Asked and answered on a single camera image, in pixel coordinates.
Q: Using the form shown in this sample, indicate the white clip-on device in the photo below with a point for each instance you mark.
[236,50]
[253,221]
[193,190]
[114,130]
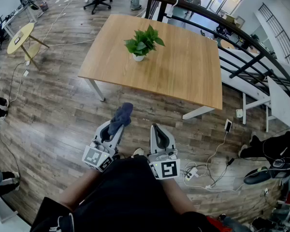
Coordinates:
[171,10]

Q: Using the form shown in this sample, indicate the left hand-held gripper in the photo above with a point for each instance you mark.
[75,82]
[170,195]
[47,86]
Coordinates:
[96,157]

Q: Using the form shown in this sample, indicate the person's left forearm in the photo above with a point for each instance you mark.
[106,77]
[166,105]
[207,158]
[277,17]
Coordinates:
[79,190]

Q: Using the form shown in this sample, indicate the person's black clothing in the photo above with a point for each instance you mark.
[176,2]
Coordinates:
[128,197]

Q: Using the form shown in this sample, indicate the white table leg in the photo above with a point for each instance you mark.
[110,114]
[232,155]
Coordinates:
[96,89]
[198,112]

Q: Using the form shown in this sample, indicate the person's right forearm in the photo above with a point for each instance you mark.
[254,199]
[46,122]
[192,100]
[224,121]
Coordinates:
[177,197]

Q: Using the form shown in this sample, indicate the green potted plant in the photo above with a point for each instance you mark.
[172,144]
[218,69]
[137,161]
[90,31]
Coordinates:
[142,42]

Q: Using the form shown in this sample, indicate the white desk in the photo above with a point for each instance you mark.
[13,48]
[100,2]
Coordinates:
[279,103]

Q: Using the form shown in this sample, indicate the white card with black frame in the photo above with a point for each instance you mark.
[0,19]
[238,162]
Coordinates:
[18,37]

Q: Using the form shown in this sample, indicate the round yellow side table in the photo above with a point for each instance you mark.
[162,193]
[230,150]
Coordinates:
[19,39]

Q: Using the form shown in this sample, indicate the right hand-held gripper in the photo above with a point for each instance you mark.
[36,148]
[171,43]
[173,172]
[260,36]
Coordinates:
[168,169]

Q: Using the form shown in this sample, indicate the white power strip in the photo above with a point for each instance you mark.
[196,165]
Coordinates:
[191,173]

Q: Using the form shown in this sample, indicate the white phone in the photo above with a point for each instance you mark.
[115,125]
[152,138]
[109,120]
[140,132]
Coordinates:
[228,125]

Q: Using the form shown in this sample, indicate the dark blue cloth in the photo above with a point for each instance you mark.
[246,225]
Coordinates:
[122,116]

